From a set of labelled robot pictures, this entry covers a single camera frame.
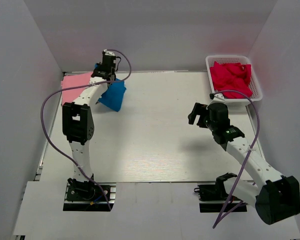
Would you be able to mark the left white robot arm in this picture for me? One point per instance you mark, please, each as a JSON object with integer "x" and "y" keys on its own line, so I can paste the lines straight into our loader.
{"x": 77, "y": 121}

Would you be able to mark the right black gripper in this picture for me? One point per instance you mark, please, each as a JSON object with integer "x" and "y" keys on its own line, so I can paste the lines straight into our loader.
{"x": 198, "y": 116}

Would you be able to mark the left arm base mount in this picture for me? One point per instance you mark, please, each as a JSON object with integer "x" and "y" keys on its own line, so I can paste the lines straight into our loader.
{"x": 88, "y": 197}

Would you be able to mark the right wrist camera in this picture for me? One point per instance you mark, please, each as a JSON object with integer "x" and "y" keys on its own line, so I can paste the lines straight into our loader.
{"x": 218, "y": 113}

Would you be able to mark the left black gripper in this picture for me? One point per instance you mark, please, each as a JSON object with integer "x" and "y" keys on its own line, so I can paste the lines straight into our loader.
{"x": 103, "y": 74}

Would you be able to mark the folded pink t shirt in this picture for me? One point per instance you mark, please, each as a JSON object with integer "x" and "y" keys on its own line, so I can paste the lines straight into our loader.
{"x": 68, "y": 96}

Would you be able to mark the crumpled red t shirt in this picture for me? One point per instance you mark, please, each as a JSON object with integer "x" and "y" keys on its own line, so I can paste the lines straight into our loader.
{"x": 231, "y": 76}

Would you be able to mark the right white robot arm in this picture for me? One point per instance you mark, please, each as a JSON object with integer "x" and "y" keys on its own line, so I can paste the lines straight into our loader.
{"x": 274, "y": 196}

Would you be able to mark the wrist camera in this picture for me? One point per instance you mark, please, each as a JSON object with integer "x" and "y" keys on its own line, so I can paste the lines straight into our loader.
{"x": 108, "y": 59}
{"x": 218, "y": 113}

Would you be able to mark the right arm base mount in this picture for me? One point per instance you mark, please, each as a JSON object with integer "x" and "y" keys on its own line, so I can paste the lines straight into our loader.
{"x": 211, "y": 202}

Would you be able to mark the blue polo shirt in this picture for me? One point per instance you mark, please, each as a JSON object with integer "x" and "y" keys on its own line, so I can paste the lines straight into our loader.
{"x": 113, "y": 97}

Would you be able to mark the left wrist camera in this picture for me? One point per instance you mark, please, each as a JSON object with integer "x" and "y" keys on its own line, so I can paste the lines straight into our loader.
{"x": 108, "y": 59}

